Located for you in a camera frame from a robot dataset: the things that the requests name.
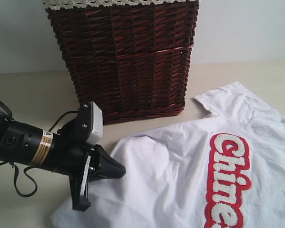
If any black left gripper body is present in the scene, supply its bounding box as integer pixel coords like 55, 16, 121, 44
46, 118, 95, 212

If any white t-shirt with red lettering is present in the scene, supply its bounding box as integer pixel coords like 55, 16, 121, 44
51, 82, 285, 228

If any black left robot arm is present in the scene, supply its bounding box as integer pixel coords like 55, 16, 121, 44
0, 103, 126, 211

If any grey fabric liner lace trim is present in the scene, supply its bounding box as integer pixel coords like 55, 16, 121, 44
42, 0, 186, 10

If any dark brown wicker basket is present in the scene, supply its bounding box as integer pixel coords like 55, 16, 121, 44
46, 0, 199, 124

